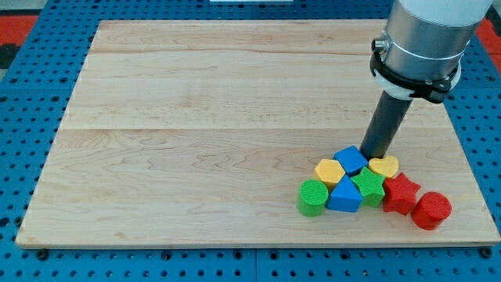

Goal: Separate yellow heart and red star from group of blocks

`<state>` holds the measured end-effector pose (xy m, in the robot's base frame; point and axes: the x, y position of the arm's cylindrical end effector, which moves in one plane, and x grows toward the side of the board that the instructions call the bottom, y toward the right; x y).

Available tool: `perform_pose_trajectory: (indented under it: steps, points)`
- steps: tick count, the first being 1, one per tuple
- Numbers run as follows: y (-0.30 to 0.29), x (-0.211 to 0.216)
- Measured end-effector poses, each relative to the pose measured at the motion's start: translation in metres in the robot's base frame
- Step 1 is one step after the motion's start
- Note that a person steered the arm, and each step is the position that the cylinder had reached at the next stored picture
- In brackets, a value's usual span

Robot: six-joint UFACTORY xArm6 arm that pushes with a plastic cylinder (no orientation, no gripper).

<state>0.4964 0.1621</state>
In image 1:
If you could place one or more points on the yellow heart block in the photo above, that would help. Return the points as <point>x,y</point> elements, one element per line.
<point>387,166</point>

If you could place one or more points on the red star block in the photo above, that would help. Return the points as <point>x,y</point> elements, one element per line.
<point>400,194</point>

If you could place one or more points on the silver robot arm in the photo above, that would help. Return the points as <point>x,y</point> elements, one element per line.
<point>419,51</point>

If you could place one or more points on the green star block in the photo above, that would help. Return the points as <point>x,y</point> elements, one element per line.
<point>370,186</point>

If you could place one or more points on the wooden board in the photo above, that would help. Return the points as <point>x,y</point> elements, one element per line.
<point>197,134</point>

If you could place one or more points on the green cylinder block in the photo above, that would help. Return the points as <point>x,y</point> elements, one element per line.
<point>312,197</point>

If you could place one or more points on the yellow hexagon block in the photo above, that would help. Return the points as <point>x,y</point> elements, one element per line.
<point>329,172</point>

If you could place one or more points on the blue cube block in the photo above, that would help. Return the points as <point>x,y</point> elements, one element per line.
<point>351,160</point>

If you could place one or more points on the blue triangle block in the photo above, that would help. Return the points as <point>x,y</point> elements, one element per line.
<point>345,196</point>

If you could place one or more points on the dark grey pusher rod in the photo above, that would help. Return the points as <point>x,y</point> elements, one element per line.
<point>384,124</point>

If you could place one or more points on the red cylinder block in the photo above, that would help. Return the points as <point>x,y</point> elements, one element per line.
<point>432,209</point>

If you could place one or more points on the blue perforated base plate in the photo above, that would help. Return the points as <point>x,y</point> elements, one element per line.
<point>34,94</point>

